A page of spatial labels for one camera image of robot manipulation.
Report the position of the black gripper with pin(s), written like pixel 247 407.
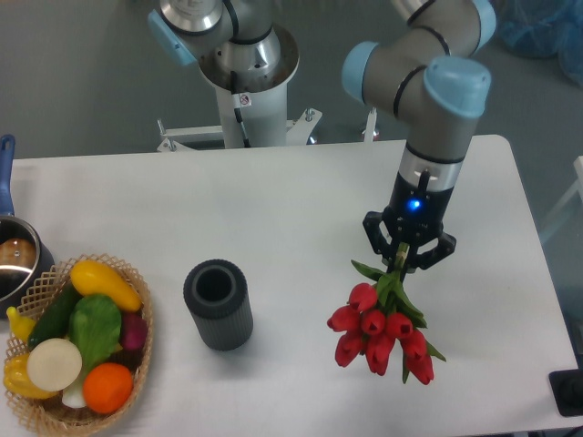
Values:
pixel 414 217

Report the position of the red tulip bouquet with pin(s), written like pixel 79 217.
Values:
pixel 379 315

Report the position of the dark grey ribbed vase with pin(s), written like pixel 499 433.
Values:
pixel 216 295

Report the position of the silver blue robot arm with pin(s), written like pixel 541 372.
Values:
pixel 427 79

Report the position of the black device at table edge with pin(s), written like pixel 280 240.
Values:
pixel 567 391

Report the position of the blue plastic bag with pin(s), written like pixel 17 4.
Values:
pixel 544 29

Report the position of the purple red onion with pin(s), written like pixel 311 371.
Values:
pixel 134 332

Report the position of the yellow squash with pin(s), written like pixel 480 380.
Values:
pixel 90 277

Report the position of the green lettuce leaf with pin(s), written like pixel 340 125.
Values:
pixel 94 327

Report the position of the orange fruit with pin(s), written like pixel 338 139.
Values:
pixel 107 387

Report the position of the woven wicker basket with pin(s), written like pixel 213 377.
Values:
pixel 67 413

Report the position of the green cucumber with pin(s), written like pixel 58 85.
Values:
pixel 54 321

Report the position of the white round onion slice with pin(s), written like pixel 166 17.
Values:
pixel 54 364

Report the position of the yellow bell pepper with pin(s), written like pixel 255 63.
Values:
pixel 17 381

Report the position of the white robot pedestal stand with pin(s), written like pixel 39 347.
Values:
pixel 246 120

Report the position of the blue handled saucepan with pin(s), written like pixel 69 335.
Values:
pixel 24 257

